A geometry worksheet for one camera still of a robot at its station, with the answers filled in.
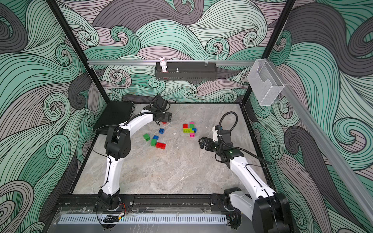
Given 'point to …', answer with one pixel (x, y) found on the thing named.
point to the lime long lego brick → (188, 130)
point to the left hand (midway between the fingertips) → (164, 115)
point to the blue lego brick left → (155, 137)
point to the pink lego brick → (192, 135)
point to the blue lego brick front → (194, 129)
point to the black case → (115, 113)
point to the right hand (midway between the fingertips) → (204, 141)
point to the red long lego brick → (161, 145)
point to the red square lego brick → (185, 125)
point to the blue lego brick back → (161, 131)
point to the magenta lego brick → (192, 123)
